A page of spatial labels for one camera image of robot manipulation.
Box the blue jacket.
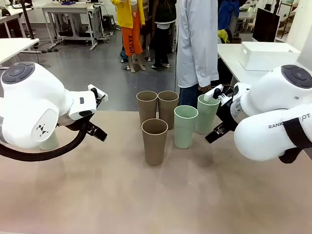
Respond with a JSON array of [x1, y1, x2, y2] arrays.
[[218, 0, 241, 31]]

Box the white side table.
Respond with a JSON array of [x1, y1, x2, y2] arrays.
[[0, 38, 40, 68]]

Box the black right arm cable sleeve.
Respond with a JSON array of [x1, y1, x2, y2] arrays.
[[278, 117, 312, 164]]

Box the black floor cable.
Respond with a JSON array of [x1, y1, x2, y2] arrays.
[[36, 50, 51, 68]]

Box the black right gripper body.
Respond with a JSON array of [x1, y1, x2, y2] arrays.
[[218, 96, 238, 130]]

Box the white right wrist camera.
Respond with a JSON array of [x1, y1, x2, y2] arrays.
[[204, 83, 234, 106]]

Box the white table with basket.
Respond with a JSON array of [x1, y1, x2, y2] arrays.
[[216, 43, 312, 86]]

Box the mannequin yellow jacket orange pants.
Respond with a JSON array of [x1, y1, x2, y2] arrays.
[[110, 0, 147, 73]]

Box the white workbench desk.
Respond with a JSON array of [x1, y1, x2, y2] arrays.
[[41, 2, 103, 51]]

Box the black stand pole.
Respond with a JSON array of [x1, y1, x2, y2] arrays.
[[20, 0, 42, 53]]

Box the brown cup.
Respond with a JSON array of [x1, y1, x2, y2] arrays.
[[136, 90, 158, 125], [141, 118, 169, 167], [157, 90, 179, 130]]

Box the black monitor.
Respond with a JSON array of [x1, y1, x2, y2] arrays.
[[252, 7, 280, 42]]

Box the white desk with dark panel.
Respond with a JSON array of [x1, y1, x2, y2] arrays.
[[0, 4, 34, 39]]

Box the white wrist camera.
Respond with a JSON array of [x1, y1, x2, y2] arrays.
[[87, 83, 109, 108], [204, 83, 234, 106]]

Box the person in white lab coat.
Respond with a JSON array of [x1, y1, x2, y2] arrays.
[[175, 0, 219, 108]]

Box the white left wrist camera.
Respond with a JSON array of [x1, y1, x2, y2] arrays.
[[87, 83, 109, 108]]

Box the black stool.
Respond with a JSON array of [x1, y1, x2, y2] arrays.
[[103, 14, 115, 31]]

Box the light green cup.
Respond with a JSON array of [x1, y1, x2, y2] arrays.
[[195, 94, 220, 135], [174, 105, 199, 149], [39, 130, 59, 151]]

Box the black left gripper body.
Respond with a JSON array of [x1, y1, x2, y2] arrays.
[[80, 118, 96, 134]]

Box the wooden frame shelf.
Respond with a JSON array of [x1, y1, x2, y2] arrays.
[[275, 0, 300, 39]]

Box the white plastic basket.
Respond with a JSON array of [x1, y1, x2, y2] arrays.
[[238, 41, 301, 71]]

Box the person in black clothes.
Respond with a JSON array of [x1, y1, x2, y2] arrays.
[[146, 0, 177, 69]]

